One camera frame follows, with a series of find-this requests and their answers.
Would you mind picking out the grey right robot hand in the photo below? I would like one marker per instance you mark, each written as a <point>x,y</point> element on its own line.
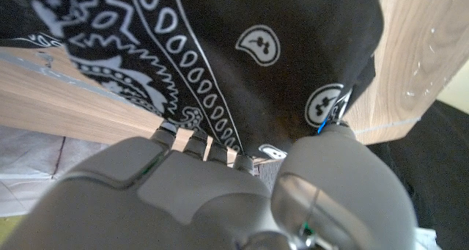
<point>183,206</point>

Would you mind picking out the black paisley bandana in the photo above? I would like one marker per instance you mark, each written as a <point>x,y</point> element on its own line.
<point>278,88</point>

